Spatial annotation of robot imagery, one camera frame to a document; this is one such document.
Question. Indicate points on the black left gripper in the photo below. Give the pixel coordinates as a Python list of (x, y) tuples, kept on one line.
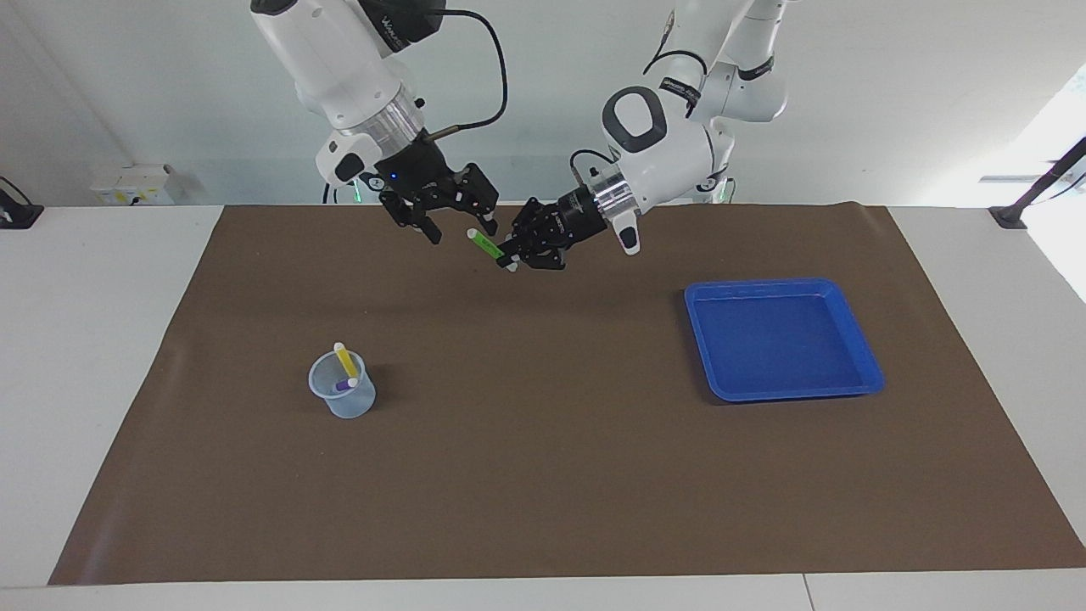
[(575, 219)]

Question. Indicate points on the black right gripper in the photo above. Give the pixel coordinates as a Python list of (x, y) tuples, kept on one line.
[(416, 174)]

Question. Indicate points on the green marker pen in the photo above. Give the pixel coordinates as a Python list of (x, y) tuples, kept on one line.
[(484, 243)]

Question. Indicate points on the yellow marker pen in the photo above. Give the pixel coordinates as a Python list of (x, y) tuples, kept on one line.
[(345, 361)]

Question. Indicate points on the purple marker pen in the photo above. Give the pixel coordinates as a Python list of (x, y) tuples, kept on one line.
[(345, 385)]

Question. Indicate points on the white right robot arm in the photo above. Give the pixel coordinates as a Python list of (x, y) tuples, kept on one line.
[(339, 59)]

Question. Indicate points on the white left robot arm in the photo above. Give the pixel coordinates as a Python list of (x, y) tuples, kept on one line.
[(670, 153)]

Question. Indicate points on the green lit left base connector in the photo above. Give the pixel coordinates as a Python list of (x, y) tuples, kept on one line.
[(728, 191)]

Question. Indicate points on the translucent plastic cup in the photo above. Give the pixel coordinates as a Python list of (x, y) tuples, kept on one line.
[(348, 406)]

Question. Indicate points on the brown table mat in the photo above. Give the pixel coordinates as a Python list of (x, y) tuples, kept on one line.
[(543, 475)]

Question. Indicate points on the blue plastic tray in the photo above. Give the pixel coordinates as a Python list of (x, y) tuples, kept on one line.
[(780, 339)]

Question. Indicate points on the black angled table stand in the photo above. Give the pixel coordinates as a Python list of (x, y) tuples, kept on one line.
[(1010, 216)]

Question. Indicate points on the white wall power box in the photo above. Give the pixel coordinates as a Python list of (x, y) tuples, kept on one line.
[(136, 185)]

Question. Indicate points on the small black table mount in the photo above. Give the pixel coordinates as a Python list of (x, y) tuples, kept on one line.
[(17, 216)]

